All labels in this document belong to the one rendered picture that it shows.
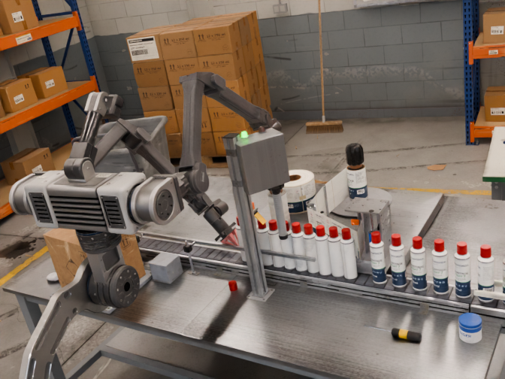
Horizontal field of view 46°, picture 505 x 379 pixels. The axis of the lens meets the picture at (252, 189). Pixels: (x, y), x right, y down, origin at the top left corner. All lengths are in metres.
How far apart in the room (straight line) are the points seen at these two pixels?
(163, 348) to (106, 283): 1.31
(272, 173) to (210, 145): 3.86
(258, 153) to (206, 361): 1.36
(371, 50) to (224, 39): 1.81
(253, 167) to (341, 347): 0.68
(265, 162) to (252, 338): 0.63
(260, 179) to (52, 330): 0.85
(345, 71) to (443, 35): 1.10
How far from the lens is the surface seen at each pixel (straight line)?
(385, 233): 2.27
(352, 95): 6.85
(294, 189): 2.79
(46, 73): 6.58
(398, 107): 6.77
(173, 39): 5.79
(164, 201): 1.76
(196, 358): 3.14
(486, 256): 2.08
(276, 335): 2.16
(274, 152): 2.11
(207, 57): 5.69
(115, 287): 1.99
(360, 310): 2.22
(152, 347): 3.30
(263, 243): 2.40
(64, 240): 2.55
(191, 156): 1.93
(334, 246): 2.25
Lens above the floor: 2.14
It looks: 23 degrees down
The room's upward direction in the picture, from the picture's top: 10 degrees counter-clockwise
